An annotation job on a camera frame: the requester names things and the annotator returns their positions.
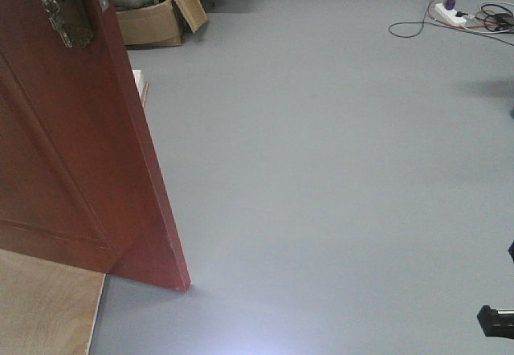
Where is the reddish brown wooden door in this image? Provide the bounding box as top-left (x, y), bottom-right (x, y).
top-left (1, 0), bottom-right (190, 292)

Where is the black robot part bottom right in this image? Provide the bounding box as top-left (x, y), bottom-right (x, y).
top-left (477, 305), bottom-right (514, 340)

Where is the white wooden edge beam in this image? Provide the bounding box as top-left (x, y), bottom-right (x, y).
top-left (133, 70), bottom-right (149, 105)

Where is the open cardboard box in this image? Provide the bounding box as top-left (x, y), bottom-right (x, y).
top-left (116, 0), bottom-right (208, 47)

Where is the white power strip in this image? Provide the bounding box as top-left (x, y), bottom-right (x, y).
top-left (434, 3), bottom-right (467, 27)

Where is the plywood base platform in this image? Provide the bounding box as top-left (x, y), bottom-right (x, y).
top-left (1, 250), bottom-right (105, 354)

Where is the brass door handle lock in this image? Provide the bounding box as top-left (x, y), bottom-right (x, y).
top-left (40, 0), bottom-right (94, 49)

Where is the tangle of cables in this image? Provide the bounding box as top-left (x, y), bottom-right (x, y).
top-left (388, 0), bottom-right (514, 47)

